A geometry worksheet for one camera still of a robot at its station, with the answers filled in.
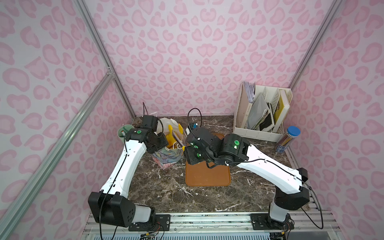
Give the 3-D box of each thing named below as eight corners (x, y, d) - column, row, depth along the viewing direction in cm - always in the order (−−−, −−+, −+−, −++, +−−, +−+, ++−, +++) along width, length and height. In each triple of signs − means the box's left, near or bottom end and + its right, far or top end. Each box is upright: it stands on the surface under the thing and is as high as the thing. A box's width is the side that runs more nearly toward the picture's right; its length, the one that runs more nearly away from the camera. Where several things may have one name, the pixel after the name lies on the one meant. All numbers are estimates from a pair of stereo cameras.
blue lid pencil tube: (274, 150, 102) (287, 131, 86) (277, 143, 105) (291, 124, 90) (283, 155, 99) (298, 136, 84) (286, 147, 103) (301, 128, 87)
